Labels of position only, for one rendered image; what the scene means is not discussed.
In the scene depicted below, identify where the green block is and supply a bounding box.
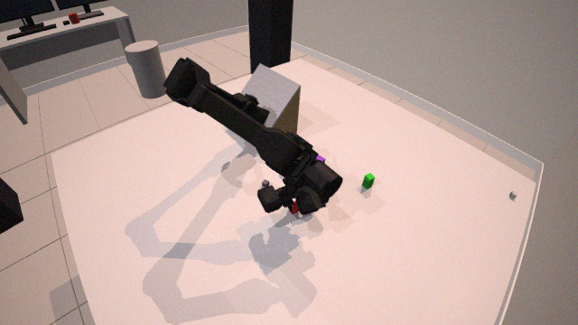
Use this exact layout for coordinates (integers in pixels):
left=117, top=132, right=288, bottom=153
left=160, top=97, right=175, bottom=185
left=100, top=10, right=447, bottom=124
left=362, top=181, right=374, bottom=189
left=363, top=173, right=376, bottom=184

